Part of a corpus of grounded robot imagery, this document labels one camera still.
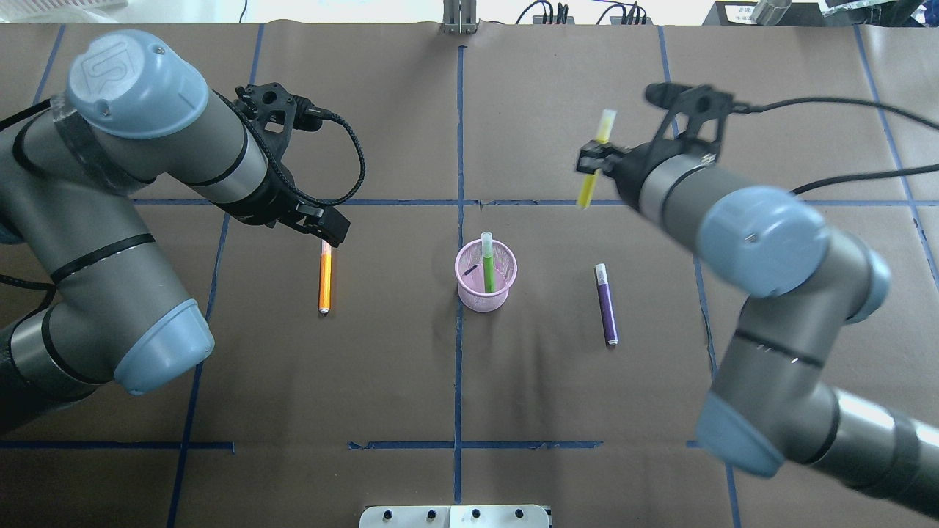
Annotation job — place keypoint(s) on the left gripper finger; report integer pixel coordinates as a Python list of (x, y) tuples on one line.
[(324, 222)]

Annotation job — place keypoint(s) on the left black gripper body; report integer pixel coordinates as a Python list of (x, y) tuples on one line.
[(276, 196)]

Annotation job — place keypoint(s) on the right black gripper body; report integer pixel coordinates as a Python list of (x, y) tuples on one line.
[(631, 166)]

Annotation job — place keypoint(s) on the yellow highlighter pen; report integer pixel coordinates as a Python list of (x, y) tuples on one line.
[(604, 129)]

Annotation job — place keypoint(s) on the orange highlighter pen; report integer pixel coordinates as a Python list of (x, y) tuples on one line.
[(325, 279)]

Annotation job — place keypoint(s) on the green highlighter pen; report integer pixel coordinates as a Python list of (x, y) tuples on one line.
[(488, 262)]

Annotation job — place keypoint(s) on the pink mesh pen holder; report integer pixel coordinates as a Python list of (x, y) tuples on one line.
[(468, 271)]

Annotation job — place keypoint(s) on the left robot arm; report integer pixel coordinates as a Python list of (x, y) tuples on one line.
[(114, 309)]

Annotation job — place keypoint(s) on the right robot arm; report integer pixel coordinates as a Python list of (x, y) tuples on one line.
[(805, 280)]

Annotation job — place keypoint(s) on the purple highlighter pen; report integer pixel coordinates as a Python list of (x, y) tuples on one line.
[(605, 301)]

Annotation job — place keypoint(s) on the metal cylinder weight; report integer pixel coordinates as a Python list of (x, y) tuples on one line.
[(769, 12)]

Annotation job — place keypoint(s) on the white pillar with base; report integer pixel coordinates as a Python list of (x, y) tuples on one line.
[(523, 515)]

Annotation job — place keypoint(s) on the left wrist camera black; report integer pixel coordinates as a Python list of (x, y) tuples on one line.
[(275, 113)]

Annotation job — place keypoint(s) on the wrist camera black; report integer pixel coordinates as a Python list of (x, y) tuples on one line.
[(705, 109), (275, 113)]

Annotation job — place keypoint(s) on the left camera cable black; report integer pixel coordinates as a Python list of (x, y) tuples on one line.
[(326, 167)]

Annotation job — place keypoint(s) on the camera cable black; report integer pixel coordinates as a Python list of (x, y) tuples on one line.
[(803, 143), (326, 167)]

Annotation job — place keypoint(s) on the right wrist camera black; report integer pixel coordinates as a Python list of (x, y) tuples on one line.
[(705, 109)]

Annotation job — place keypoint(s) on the right camera cable black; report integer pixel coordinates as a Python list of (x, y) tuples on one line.
[(803, 143)]

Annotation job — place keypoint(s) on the aluminium profile post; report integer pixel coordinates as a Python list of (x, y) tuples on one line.
[(459, 17)]

